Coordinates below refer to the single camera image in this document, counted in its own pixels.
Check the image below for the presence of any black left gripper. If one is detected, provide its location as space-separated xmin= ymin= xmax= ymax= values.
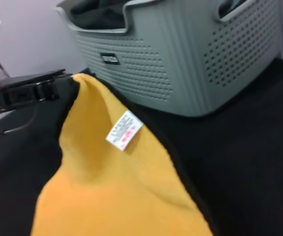
xmin=0 ymin=69 xmax=80 ymax=110

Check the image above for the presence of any yellow towel with black edge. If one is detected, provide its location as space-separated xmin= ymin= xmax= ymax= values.
xmin=30 ymin=73 xmax=220 ymax=236

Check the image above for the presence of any grey perforated storage box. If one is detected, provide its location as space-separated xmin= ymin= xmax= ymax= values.
xmin=56 ymin=0 xmax=281 ymax=118

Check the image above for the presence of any black tablecloth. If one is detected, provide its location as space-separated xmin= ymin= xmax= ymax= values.
xmin=0 ymin=58 xmax=283 ymax=236

